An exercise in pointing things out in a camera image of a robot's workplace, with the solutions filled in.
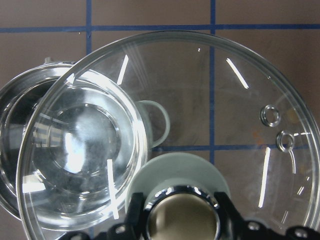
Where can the glass pot lid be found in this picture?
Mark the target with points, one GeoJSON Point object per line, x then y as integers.
{"type": "Point", "coordinates": [236, 126]}

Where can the pale green cooking pot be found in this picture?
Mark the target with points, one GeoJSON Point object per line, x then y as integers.
{"type": "Point", "coordinates": [86, 148]}

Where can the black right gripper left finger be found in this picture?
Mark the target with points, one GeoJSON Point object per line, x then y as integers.
{"type": "Point", "coordinates": [135, 222]}

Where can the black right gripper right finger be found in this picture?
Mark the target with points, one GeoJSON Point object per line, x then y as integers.
{"type": "Point", "coordinates": [232, 224]}

